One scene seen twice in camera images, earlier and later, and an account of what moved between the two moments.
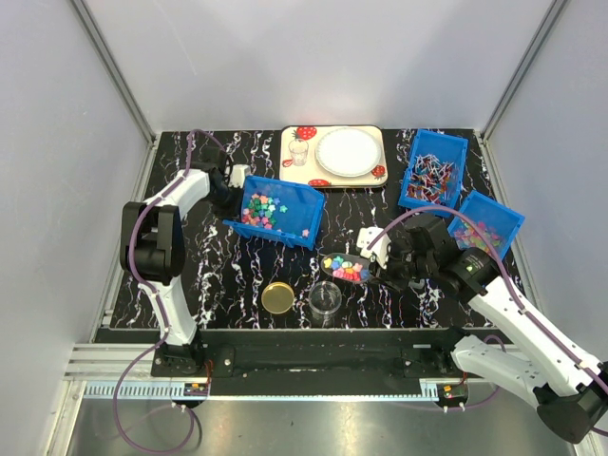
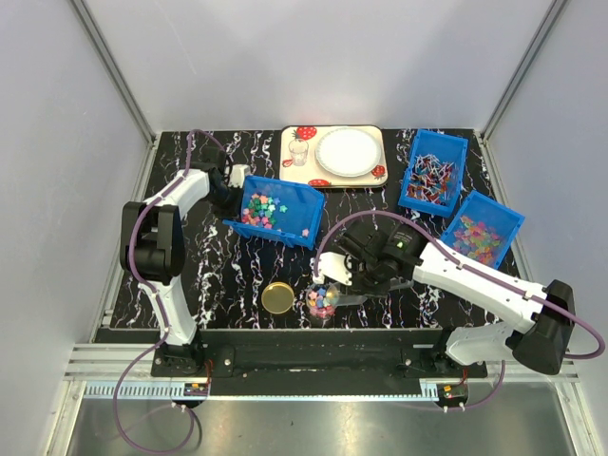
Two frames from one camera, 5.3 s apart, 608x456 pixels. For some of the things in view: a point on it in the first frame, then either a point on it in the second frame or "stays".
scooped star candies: [346, 269] -> [319, 305]
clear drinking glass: [298, 148] stays
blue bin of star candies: [285, 212] stays
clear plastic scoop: [349, 267] -> [334, 296]
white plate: [348, 152] stays
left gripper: [235, 212] stays
